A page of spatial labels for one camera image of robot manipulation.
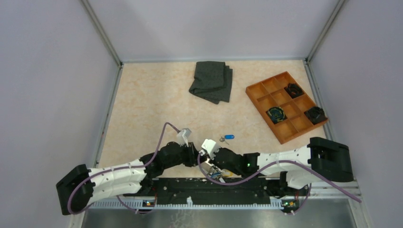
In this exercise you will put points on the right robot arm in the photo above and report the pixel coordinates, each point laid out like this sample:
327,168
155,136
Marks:
301,166

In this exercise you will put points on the blue yellow rolled tie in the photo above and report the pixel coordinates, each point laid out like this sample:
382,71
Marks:
276,114

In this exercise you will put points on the orange compartment tray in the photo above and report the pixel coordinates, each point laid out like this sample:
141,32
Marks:
303,114

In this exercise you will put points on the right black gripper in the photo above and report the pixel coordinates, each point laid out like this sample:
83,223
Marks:
213,161

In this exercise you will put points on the metal key holder plate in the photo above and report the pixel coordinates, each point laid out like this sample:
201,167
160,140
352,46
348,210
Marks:
216,173

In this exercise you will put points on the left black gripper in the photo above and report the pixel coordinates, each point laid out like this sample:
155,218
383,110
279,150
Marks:
192,154

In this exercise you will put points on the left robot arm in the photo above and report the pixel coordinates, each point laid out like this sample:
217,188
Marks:
83,186

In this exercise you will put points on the small blue tag with ring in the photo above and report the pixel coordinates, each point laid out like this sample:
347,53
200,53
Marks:
225,138

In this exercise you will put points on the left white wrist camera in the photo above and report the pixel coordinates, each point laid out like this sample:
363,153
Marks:
182,137

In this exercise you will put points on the dark grey folded cloth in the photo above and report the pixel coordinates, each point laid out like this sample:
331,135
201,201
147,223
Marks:
212,81

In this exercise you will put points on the black rolled belt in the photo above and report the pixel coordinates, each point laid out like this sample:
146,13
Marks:
294,90

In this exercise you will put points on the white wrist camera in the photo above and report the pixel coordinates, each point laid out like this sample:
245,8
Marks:
210,147
182,137

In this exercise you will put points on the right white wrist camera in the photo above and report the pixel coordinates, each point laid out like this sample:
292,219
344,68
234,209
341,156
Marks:
210,147

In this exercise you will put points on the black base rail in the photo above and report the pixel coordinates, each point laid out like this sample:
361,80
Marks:
203,192

